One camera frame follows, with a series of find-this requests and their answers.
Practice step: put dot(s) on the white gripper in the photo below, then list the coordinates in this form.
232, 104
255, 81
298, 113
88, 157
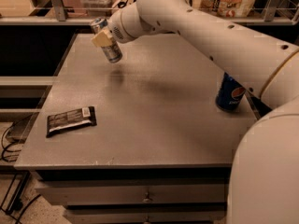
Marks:
116, 27

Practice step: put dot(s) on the silver blue redbull can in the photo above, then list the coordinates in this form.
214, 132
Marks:
113, 53

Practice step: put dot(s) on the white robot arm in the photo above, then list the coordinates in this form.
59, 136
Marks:
264, 182

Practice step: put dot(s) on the blue pepsi can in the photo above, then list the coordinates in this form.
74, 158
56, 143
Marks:
230, 94

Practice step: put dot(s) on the black snack bar wrapper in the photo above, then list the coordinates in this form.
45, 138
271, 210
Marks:
70, 120

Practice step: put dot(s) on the grey drawer cabinet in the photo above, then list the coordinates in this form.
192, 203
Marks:
158, 132

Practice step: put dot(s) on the round metal drawer knob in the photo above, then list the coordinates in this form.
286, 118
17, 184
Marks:
147, 199

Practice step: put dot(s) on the grey metal shelf rail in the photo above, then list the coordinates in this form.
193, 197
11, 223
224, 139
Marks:
282, 12

